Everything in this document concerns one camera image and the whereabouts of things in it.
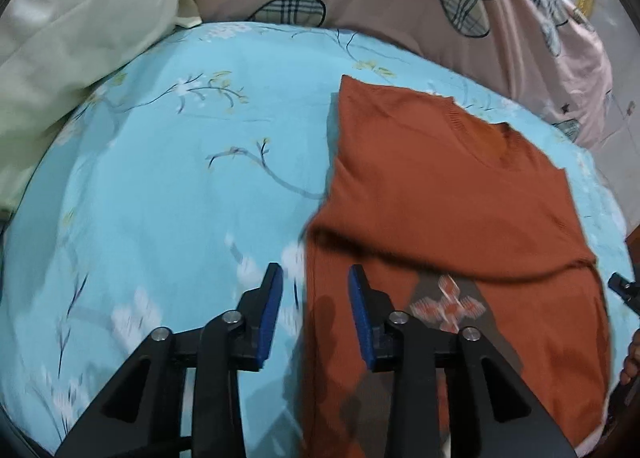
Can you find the light blue floral bed sheet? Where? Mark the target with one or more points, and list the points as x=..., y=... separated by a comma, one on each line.
x=165, y=198

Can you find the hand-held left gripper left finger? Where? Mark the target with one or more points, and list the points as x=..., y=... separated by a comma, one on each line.
x=269, y=315

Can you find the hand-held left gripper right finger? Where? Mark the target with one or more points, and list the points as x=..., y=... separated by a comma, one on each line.
x=361, y=323

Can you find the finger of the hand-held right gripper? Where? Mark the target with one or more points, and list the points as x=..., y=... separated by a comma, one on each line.
x=625, y=288

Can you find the cream white pillow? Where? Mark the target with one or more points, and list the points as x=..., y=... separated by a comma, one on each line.
x=75, y=38

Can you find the orange knit sweater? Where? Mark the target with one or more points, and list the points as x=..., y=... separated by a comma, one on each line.
x=450, y=218

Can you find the person's right hand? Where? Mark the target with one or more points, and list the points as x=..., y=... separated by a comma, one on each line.
x=631, y=358

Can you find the pink leaf print quilt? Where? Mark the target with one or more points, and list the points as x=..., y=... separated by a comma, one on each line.
x=410, y=3

